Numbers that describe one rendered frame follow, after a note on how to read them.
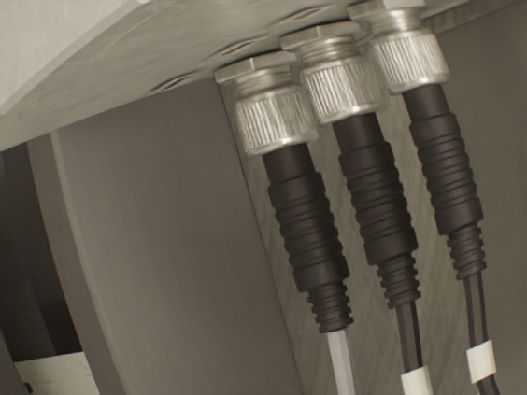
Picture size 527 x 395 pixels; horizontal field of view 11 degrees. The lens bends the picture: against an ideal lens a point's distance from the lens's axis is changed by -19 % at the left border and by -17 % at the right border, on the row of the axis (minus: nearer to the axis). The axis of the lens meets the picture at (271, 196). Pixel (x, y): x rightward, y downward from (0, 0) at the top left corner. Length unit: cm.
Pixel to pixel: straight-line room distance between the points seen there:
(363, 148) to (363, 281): 10
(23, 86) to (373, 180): 10
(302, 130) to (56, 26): 14
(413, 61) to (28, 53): 9
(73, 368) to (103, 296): 87
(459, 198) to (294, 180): 7
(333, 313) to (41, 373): 96
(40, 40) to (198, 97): 23
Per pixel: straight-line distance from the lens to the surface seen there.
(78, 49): 53
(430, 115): 60
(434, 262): 69
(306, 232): 67
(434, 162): 60
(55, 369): 162
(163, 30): 56
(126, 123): 77
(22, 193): 172
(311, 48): 64
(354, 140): 63
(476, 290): 60
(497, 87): 64
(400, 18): 60
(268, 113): 66
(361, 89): 63
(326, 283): 66
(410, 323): 64
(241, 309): 77
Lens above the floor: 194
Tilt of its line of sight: 40 degrees down
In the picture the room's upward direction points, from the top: 6 degrees clockwise
